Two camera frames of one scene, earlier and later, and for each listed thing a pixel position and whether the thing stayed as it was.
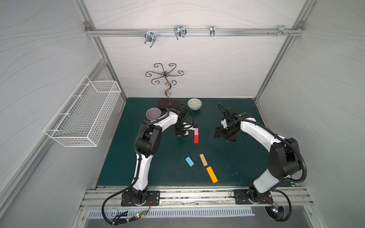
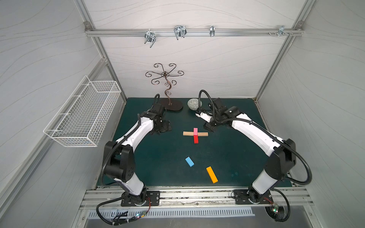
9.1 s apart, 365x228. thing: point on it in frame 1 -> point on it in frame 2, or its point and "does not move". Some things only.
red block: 196,139 does not move
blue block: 189,161 does not move
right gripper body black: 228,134 -> 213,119
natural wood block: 203,159 -> 203,134
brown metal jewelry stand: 165,77 does not move
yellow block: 212,174 does not move
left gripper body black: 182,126 -> 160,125
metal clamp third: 212,30 does not move
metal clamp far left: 149,36 does not move
